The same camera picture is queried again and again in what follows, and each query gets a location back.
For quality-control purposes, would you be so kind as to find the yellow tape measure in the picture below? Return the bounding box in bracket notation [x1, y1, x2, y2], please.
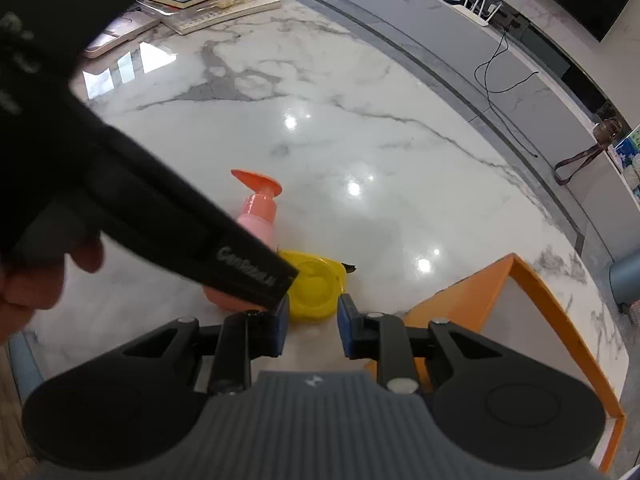
[276, 250, 359, 324]

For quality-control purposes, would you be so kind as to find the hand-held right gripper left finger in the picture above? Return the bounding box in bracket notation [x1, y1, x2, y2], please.
[117, 294, 292, 395]

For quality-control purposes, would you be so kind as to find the person's left hand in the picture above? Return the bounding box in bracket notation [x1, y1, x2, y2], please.
[0, 236, 107, 343]

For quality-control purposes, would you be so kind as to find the pink flat case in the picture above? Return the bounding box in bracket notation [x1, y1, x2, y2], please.
[82, 12, 162, 59]

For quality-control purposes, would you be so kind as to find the blue and green carton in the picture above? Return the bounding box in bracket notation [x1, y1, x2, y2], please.
[614, 129, 640, 172]

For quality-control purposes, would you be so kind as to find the white router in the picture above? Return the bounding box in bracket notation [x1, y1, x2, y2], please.
[452, 0, 504, 19]

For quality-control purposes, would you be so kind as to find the black cable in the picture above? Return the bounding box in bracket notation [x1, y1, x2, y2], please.
[470, 22, 541, 159]

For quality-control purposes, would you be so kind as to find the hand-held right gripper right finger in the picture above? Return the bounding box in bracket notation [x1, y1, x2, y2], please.
[336, 293, 508, 394]

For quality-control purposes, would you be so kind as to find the white box with orange rim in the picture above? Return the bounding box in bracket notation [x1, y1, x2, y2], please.
[365, 254, 627, 476]

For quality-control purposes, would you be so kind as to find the clear plastic case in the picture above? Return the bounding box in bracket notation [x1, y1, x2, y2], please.
[137, 0, 284, 36]

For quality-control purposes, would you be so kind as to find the blue-grey trash can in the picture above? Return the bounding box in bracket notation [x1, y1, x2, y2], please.
[609, 250, 640, 317]

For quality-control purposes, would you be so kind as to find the pink bottle with orange pump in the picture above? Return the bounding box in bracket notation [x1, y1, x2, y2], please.
[202, 169, 284, 312]

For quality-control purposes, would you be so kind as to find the brown bag with strap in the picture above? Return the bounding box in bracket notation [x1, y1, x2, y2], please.
[554, 102, 624, 189]

